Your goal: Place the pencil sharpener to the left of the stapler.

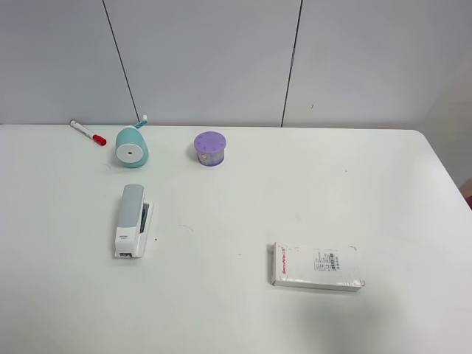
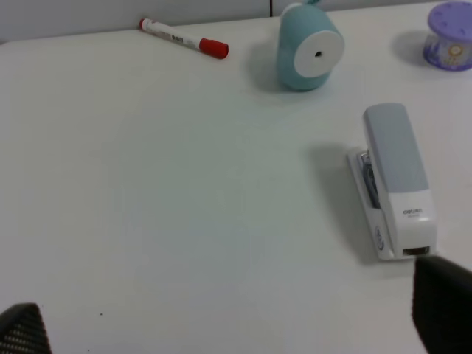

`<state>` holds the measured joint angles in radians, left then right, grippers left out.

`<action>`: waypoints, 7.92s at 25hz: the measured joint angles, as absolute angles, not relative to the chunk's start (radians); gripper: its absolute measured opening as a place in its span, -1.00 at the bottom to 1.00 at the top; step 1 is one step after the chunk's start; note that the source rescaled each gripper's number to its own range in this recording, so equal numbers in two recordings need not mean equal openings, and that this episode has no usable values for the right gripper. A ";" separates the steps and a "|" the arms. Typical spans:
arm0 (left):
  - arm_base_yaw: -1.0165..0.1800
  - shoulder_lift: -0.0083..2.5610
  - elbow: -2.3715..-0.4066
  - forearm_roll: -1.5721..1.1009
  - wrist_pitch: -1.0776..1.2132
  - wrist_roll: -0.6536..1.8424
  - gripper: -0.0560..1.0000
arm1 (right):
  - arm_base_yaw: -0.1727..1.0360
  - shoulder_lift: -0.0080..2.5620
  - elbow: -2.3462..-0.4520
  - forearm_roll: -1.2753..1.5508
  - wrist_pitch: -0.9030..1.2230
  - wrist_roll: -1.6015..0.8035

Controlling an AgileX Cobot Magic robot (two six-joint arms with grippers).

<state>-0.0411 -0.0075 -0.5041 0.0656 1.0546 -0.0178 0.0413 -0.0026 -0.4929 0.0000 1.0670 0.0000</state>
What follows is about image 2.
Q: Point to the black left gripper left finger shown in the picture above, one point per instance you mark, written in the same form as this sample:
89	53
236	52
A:
23	330

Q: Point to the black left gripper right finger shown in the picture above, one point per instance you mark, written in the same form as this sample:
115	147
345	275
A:
441	305

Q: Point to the teal pencil sharpener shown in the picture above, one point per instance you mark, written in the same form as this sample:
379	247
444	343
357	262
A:
309	46

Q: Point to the white grey stapler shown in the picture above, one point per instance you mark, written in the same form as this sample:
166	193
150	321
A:
392	183

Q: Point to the purple lidded jar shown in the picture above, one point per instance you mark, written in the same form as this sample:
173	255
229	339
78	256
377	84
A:
448	45

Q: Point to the red whiteboard marker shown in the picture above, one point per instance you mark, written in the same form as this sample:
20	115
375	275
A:
213	48

